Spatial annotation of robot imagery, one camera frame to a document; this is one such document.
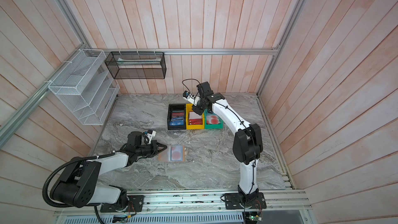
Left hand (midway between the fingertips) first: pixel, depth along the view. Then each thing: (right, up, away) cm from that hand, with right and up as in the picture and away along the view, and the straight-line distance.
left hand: (167, 149), depth 86 cm
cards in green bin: (+28, +16, +18) cm, 37 cm away
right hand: (+16, +25, +6) cm, 31 cm away
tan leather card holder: (-1, -4, +2) cm, 5 cm away
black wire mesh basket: (-25, +54, +20) cm, 63 cm away
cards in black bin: (+4, +17, +18) cm, 25 cm away
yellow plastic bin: (+12, +23, +15) cm, 30 cm away
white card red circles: (+5, -3, +4) cm, 7 cm away
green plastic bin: (+27, +12, +14) cm, 33 cm away
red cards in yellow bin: (+16, +16, +18) cm, 29 cm away
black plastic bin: (+3, +24, +24) cm, 34 cm away
